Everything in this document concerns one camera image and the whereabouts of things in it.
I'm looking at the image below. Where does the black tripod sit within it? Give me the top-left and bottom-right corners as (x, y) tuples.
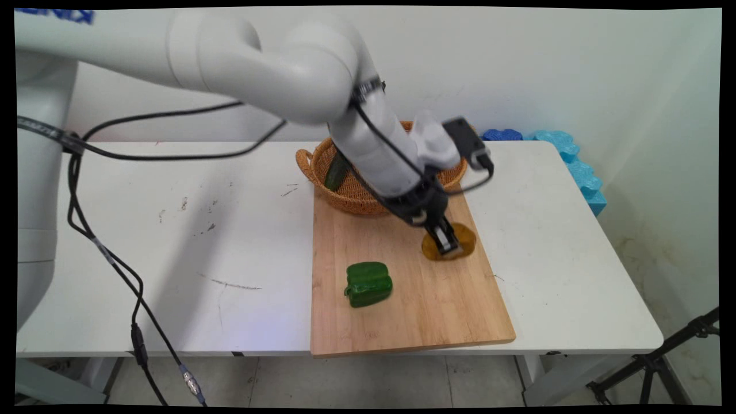
(586, 308), (720, 406)

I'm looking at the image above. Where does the white table leg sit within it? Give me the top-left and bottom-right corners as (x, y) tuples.
(515, 354), (604, 407)

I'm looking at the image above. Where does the dark green toy cucumber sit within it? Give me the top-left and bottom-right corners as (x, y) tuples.
(324, 151), (352, 192)

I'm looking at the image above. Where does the wooden cutting board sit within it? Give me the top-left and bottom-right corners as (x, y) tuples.
(310, 183), (516, 358)

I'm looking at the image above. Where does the grey table frame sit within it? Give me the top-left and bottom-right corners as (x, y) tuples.
(16, 356), (124, 405)

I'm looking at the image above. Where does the woven wicker basket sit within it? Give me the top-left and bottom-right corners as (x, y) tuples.
(296, 121), (469, 217)

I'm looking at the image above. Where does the light blue foam mat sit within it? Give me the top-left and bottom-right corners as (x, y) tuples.
(524, 131), (608, 217)

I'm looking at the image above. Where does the black printed strap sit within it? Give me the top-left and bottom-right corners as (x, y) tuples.
(17, 116), (87, 155)

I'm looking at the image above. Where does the thin black cable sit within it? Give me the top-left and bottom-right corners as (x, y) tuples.
(67, 80), (495, 199)

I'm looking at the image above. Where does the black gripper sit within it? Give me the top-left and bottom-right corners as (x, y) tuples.
(382, 179), (464, 257)

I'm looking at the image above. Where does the green toy bell pepper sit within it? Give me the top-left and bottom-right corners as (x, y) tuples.
(344, 262), (394, 308)

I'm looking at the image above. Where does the black cable with metal connector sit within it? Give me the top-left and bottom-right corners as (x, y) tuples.
(67, 101), (245, 407)

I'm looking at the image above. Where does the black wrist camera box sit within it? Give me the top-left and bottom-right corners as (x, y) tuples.
(442, 117), (495, 173)

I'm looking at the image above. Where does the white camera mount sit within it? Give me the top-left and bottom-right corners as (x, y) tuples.
(409, 112), (461, 171)

